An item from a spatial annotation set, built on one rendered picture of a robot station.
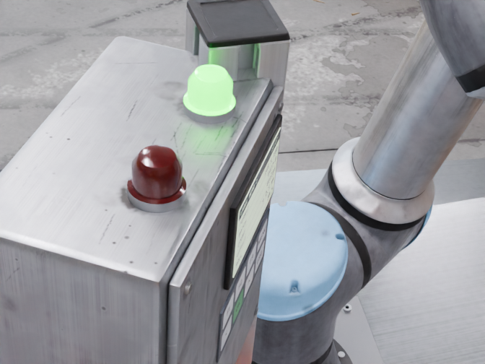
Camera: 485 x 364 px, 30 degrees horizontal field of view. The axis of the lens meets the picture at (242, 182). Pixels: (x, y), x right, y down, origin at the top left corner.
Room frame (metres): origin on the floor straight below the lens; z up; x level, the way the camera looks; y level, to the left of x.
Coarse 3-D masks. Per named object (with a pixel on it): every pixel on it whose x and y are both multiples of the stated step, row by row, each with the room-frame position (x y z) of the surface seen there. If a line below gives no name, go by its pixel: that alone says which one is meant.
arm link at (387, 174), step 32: (416, 64) 0.70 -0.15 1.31; (384, 96) 0.74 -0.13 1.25; (416, 96) 0.69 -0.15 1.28; (448, 96) 0.68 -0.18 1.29; (384, 128) 0.71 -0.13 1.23; (416, 128) 0.69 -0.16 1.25; (448, 128) 0.69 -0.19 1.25; (352, 160) 0.75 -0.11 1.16; (384, 160) 0.71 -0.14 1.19; (416, 160) 0.70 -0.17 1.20; (320, 192) 0.75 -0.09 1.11; (352, 192) 0.72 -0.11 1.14; (384, 192) 0.71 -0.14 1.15; (416, 192) 0.71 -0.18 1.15; (352, 224) 0.70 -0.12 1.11; (384, 224) 0.70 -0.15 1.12; (416, 224) 0.72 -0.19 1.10; (384, 256) 0.70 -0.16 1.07
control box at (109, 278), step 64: (128, 64) 0.40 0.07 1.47; (192, 64) 0.41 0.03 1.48; (64, 128) 0.34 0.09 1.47; (128, 128) 0.35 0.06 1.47; (192, 128) 0.35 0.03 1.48; (256, 128) 0.37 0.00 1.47; (0, 192) 0.29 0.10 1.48; (64, 192) 0.30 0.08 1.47; (192, 192) 0.30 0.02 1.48; (0, 256) 0.27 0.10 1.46; (64, 256) 0.26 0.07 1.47; (128, 256) 0.26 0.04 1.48; (192, 256) 0.27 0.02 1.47; (0, 320) 0.27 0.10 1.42; (64, 320) 0.26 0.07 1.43; (128, 320) 0.25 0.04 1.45; (192, 320) 0.27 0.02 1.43
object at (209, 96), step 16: (208, 64) 0.38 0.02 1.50; (192, 80) 0.37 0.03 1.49; (208, 80) 0.36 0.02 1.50; (224, 80) 0.37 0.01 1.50; (192, 96) 0.36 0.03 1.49; (208, 96) 0.36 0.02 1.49; (224, 96) 0.36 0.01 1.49; (192, 112) 0.36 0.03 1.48; (208, 112) 0.36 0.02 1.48; (224, 112) 0.36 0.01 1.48
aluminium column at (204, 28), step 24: (192, 0) 0.43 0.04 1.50; (216, 0) 0.44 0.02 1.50; (240, 0) 0.44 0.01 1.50; (264, 0) 0.44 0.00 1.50; (192, 24) 0.42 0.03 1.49; (216, 24) 0.41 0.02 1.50; (240, 24) 0.41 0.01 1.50; (264, 24) 0.42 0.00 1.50; (192, 48) 0.42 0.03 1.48; (216, 48) 0.39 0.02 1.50; (240, 48) 0.41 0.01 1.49; (264, 48) 0.40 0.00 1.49; (288, 48) 0.41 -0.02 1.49; (264, 72) 0.40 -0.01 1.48; (240, 360) 0.40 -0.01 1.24
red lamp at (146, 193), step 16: (144, 160) 0.30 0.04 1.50; (160, 160) 0.30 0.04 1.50; (176, 160) 0.30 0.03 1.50; (144, 176) 0.29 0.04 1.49; (160, 176) 0.29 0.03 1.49; (176, 176) 0.30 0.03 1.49; (128, 192) 0.30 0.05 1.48; (144, 192) 0.29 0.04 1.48; (160, 192) 0.29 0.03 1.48; (176, 192) 0.30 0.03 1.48; (144, 208) 0.29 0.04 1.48; (160, 208) 0.29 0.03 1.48
